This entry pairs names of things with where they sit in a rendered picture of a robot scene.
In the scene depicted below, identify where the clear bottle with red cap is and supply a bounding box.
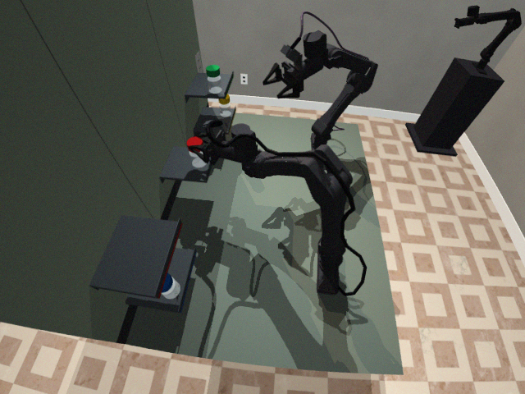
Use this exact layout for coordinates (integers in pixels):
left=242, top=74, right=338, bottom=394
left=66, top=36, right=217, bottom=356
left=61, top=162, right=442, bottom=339
left=187, top=137, right=206, bottom=168

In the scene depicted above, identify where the white bottle with blue cap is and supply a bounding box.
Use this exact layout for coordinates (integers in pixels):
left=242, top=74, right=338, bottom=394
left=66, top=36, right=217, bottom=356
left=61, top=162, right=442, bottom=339
left=161, top=273, right=180, bottom=299

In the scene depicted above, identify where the clear glass bottle with yellow cap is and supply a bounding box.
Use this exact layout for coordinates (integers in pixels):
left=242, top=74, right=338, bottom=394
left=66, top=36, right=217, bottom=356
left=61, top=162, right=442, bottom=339
left=219, top=94, right=231, bottom=117

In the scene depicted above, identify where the clear bottle with green cap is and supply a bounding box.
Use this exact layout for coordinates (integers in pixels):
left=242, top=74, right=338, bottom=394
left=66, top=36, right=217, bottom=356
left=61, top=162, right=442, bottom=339
left=206, top=65, right=222, bottom=94

